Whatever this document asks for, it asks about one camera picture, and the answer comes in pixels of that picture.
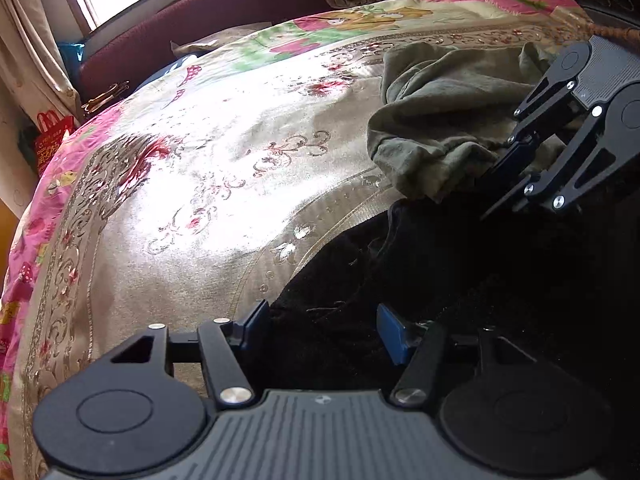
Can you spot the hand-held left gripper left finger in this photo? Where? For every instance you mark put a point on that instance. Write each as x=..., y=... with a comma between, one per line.
x=258, y=327

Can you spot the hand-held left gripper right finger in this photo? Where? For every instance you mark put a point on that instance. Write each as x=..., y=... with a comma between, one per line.
x=392, y=332

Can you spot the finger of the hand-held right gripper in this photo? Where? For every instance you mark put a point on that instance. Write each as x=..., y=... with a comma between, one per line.
x=510, y=160
x=505, y=200

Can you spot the black pants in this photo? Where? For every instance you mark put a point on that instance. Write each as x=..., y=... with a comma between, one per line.
x=450, y=270

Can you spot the olive green garment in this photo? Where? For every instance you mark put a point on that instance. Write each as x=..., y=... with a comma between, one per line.
x=440, y=110

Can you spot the floral satin bedspread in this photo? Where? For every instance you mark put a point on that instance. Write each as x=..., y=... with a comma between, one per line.
x=200, y=160

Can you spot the gold metal ornament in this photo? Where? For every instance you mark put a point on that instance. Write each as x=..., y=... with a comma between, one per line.
x=105, y=96

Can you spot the red paper bag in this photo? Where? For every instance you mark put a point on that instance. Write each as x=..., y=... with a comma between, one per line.
x=52, y=140

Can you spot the maroon upholstered bench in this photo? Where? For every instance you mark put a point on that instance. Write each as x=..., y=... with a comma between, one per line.
x=200, y=20

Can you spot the blue bag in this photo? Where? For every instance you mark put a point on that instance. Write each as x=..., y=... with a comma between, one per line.
x=70, y=60

